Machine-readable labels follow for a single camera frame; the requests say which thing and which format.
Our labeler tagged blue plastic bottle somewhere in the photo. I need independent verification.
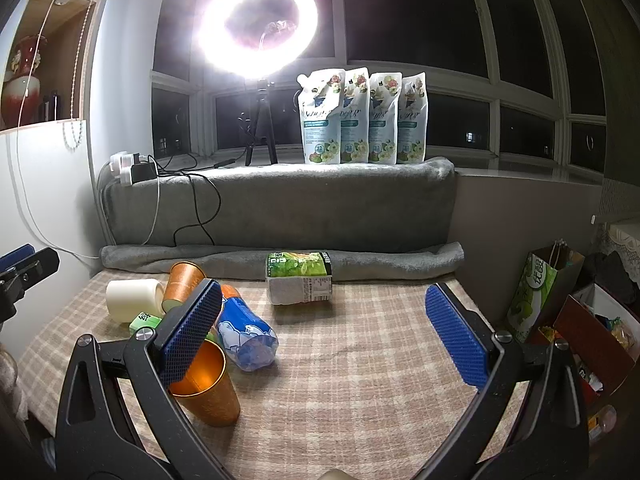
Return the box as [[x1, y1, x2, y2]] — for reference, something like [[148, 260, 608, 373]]
[[215, 284, 279, 372]]

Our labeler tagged small green packet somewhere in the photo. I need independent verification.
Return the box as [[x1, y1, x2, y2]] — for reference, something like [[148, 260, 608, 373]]
[[129, 311, 163, 338]]

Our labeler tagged floral detergent pouch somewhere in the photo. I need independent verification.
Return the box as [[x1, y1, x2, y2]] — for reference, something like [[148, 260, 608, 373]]
[[368, 72, 404, 164], [397, 72, 427, 165], [340, 67, 372, 164], [297, 69, 346, 165]]

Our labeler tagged white cable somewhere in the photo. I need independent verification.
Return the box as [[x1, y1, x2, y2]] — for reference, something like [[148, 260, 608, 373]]
[[144, 176, 162, 247]]

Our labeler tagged red floral vase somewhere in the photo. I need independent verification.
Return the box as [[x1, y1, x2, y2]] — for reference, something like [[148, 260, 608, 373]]
[[0, 35, 49, 129]]

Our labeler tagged white framed window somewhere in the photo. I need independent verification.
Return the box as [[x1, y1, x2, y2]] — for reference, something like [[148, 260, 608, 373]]
[[150, 0, 608, 172]]

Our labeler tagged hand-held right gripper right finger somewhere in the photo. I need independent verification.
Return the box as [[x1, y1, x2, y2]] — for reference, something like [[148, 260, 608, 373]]
[[420, 282, 591, 480]]

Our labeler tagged wooden shelf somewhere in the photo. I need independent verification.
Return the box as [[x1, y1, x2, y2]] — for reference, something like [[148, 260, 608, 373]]
[[0, 0, 102, 133]]

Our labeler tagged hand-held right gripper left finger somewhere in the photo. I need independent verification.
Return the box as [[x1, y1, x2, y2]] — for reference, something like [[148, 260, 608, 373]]
[[54, 279, 226, 480]]

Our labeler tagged beige checked cloth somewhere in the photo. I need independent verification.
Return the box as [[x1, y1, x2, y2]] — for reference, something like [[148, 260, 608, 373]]
[[15, 267, 531, 480]]

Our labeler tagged rolled grey blanket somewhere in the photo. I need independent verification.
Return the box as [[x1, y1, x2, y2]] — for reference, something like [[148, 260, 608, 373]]
[[100, 241, 466, 281]]

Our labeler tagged red cardboard box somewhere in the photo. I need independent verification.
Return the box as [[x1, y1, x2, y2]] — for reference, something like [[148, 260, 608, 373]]
[[552, 282, 640, 397]]

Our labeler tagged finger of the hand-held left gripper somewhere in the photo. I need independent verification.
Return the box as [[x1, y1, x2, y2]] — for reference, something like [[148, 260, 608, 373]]
[[0, 247, 61, 327], [0, 244, 37, 274]]

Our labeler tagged black power adapter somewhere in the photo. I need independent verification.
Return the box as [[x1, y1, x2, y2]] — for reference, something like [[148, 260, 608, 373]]
[[131, 161, 159, 183]]

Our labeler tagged white lace cloth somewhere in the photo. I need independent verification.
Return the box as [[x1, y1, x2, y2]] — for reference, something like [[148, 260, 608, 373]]
[[597, 221, 640, 262]]

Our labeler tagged dark cloth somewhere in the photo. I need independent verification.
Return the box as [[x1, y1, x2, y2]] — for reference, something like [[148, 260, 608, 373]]
[[584, 251, 640, 306]]

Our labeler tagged thin white cord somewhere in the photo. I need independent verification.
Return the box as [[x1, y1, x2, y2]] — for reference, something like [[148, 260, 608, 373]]
[[16, 0, 103, 261]]

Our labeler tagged green paper bag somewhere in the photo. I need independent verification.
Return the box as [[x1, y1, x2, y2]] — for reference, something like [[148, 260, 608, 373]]
[[506, 242, 586, 343]]

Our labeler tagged orange metal cup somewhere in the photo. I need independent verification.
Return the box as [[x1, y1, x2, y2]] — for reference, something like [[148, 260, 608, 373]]
[[167, 337, 242, 428], [161, 261, 207, 311]]

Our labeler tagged white power strip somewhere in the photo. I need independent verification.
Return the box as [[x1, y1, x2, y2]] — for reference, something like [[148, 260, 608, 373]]
[[109, 151, 151, 186]]

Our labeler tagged white bead cord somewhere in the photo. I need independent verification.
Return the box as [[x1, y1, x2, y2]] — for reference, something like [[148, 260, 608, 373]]
[[64, 0, 99, 150]]

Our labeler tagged green white lying package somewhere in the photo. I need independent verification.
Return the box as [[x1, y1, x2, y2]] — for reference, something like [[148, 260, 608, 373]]
[[264, 251, 334, 306]]

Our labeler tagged ring light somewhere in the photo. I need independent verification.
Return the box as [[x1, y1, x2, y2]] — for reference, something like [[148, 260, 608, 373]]
[[192, 0, 321, 81]]

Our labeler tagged black tripod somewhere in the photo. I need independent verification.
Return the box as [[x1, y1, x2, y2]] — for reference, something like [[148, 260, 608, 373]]
[[243, 79, 279, 166]]

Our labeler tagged cream plastic cup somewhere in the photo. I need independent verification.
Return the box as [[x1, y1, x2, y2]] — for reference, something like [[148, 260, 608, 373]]
[[106, 279, 166, 323]]

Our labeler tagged black cable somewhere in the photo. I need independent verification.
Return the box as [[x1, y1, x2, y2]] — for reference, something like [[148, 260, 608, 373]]
[[150, 154, 237, 247]]

